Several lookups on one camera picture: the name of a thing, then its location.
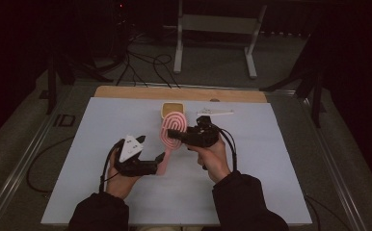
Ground white flat plastic piece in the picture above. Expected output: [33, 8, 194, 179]
[196, 108, 235, 117]

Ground tangled black floor cables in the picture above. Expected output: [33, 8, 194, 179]
[116, 47, 182, 90]

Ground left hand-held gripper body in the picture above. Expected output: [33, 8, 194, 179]
[113, 134, 159, 177]

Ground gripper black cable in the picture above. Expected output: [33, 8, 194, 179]
[218, 127, 238, 171]
[98, 140, 124, 193]

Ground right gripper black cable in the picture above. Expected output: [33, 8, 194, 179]
[218, 127, 238, 171]

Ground person's left hand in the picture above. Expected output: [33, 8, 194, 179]
[105, 159, 143, 200]

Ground black tripod stand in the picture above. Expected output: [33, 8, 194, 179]
[260, 28, 326, 129]
[44, 47, 115, 116]

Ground person's right hand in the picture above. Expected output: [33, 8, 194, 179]
[187, 136, 232, 184]

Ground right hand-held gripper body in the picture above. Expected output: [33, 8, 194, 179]
[180, 115, 221, 148]

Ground black floor cable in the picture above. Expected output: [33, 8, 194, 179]
[304, 194, 352, 231]
[25, 137, 76, 194]

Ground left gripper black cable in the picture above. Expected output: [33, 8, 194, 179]
[98, 140, 124, 193]

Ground grey metal stand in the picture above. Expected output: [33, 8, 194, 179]
[173, 0, 268, 80]

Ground white table mat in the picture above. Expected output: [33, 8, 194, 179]
[40, 96, 313, 226]

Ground cream square ceramic cup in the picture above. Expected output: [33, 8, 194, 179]
[160, 101, 186, 120]

